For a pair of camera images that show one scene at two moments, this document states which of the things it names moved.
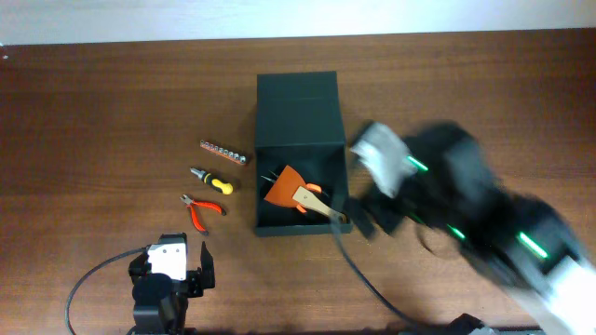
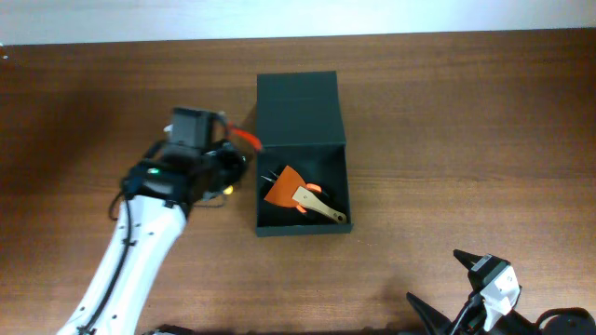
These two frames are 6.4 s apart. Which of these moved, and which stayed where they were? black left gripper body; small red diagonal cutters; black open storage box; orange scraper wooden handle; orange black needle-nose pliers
Moved: small red diagonal cutters; black left gripper body
Stayed: orange black needle-nose pliers; black open storage box; orange scraper wooden handle
